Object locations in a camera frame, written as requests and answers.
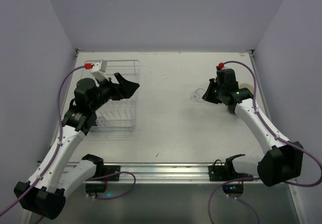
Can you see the clear wire dish rack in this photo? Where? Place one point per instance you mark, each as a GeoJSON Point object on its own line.
{"type": "Point", "coordinates": [120, 114]}

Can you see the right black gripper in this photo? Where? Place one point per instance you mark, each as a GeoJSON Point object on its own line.
{"type": "Point", "coordinates": [214, 91]}

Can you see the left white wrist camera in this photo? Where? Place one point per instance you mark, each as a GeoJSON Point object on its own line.
{"type": "Point", "coordinates": [98, 70]}

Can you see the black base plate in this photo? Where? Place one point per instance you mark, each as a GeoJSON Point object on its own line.
{"type": "Point", "coordinates": [222, 171]}
{"type": "Point", "coordinates": [110, 172]}

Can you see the black mug with handle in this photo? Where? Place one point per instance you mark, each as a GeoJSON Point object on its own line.
{"type": "Point", "coordinates": [248, 86]}

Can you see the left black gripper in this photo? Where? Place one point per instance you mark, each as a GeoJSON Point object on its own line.
{"type": "Point", "coordinates": [117, 87]}

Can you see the clear glass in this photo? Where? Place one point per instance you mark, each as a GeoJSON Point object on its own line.
{"type": "Point", "coordinates": [197, 95]}
{"type": "Point", "coordinates": [102, 122]}

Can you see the aluminium mounting rail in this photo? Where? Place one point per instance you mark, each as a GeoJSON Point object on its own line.
{"type": "Point", "coordinates": [162, 173]}

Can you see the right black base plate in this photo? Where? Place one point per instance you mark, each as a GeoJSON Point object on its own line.
{"type": "Point", "coordinates": [222, 171]}

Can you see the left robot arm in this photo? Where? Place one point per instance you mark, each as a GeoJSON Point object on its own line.
{"type": "Point", "coordinates": [46, 191]}

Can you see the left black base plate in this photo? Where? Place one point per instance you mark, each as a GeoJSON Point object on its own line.
{"type": "Point", "coordinates": [110, 172]}

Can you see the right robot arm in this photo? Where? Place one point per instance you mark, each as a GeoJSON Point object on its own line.
{"type": "Point", "coordinates": [280, 161]}

